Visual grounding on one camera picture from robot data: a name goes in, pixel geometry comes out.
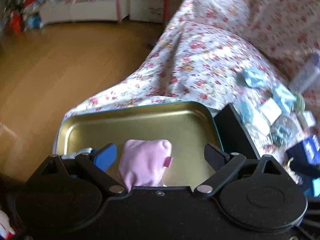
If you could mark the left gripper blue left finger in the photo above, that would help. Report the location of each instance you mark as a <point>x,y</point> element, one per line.
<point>104,157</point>

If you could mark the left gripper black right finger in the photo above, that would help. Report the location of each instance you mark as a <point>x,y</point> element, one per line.
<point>215,157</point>

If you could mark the pink soft cloth pouch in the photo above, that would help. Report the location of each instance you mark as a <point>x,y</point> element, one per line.
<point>143,163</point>

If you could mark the gold metal tin tray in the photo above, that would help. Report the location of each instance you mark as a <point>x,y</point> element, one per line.
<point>189,126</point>

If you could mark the light blue face mask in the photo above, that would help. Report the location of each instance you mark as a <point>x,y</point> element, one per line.
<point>283,98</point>
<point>254,78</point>

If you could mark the green knitted scrubber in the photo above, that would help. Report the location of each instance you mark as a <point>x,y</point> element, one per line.
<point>299,104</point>

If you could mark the black tin lid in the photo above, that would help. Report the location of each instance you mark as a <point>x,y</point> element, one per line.
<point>233,134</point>

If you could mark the white small box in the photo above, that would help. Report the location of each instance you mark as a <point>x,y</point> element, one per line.
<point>270,110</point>

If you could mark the dark blue tissue box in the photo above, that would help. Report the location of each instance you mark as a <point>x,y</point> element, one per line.
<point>304,156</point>

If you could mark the floral sofa cover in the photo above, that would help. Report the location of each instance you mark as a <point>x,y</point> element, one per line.
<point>204,49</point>

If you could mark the red white plush toy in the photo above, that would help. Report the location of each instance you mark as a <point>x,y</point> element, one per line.
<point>6,231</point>

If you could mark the white purple water bottle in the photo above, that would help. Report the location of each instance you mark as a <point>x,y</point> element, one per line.
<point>306,76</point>

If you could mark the white low TV cabinet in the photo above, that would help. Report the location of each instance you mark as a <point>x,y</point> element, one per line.
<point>99,10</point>

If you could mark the white cardboard box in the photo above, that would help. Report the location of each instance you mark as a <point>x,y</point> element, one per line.
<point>146,11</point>

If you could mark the red stick vacuum cleaner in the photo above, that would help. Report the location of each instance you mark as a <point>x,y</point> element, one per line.
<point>166,15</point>

